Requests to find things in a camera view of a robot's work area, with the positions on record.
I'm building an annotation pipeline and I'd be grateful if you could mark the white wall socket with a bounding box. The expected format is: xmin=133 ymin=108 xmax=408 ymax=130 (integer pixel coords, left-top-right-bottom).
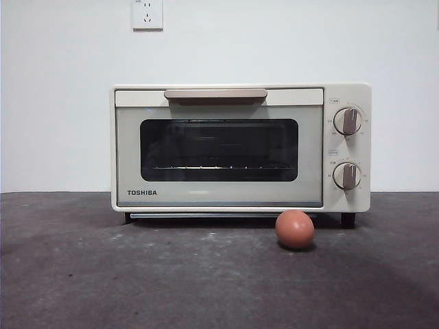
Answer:
xmin=132 ymin=0 xmax=164 ymax=32

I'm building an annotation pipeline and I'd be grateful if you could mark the cream Toshiba toaster oven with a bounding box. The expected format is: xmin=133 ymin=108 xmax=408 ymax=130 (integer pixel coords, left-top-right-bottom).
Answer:
xmin=110 ymin=82 xmax=373 ymax=230

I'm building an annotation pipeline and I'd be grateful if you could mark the cream oven knob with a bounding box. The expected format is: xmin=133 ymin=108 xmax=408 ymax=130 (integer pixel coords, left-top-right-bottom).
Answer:
xmin=333 ymin=106 xmax=364 ymax=136
xmin=332 ymin=161 xmax=363 ymax=191

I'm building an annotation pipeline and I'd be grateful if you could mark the metal wire oven rack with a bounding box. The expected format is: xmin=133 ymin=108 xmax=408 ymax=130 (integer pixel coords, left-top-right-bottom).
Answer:
xmin=153 ymin=165 xmax=292 ymax=172

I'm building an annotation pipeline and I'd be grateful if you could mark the glass oven door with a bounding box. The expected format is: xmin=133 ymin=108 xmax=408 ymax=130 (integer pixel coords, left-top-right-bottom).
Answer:
xmin=115 ymin=88 xmax=324 ymax=208

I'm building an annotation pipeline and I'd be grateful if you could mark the brown egg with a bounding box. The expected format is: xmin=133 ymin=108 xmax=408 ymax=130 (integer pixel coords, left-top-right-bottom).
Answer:
xmin=275 ymin=210 xmax=316 ymax=250

